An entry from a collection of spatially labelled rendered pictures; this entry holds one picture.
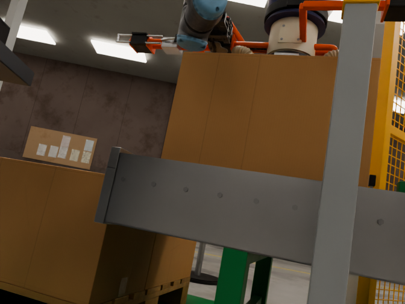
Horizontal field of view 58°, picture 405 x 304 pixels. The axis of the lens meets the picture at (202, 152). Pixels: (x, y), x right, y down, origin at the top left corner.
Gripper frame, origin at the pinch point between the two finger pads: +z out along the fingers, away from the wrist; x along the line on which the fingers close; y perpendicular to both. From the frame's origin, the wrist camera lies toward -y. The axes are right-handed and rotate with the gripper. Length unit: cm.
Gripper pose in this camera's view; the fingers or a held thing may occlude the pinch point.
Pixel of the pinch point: (218, 46)
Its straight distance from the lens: 145.3
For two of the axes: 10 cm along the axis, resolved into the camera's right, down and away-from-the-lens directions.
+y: 9.4, 1.2, -3.1
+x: 1.9, -9.6, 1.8
